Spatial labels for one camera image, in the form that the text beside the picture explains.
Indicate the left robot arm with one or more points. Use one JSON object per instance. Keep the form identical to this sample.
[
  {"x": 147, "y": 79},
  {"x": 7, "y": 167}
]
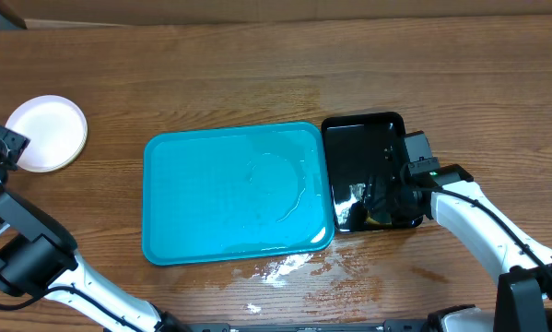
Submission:
[{"x": 39, "y": 258}]

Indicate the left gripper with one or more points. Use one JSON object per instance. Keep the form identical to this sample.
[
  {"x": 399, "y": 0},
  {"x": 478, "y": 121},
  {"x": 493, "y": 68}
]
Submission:
[{"x": 18, "y": 143}]

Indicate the black rectangular tray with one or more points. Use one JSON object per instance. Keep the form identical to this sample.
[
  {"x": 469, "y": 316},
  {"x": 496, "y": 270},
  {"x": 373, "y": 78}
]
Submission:
[{"x": 357, "y": 147}]

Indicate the teal plastic tray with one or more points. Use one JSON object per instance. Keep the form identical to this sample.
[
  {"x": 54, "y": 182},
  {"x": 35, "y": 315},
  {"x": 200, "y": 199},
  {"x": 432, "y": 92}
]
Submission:
[{"x": 235, "y": 193}]

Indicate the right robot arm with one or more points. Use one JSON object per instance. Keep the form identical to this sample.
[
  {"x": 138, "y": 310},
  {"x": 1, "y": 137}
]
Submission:
[{"x": 520, "y": 266}]

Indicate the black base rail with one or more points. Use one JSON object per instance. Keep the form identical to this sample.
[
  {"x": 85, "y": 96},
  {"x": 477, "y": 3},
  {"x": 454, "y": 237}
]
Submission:
[{"x": 390, "y": 325}]

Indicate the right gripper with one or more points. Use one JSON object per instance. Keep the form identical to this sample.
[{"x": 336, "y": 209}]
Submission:
[{"x": 377, "y": 198}]

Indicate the green yellow sponge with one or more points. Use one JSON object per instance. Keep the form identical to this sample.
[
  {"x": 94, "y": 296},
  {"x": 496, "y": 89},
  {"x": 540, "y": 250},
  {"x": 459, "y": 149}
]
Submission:
[{"x": 379, "y": 220}]

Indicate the white plate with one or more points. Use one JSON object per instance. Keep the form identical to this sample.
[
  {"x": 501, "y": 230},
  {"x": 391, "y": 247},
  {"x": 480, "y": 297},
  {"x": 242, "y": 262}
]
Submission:
[
  {"x": 55, "y": 126},
  {"x": 67, "y": 162}
]

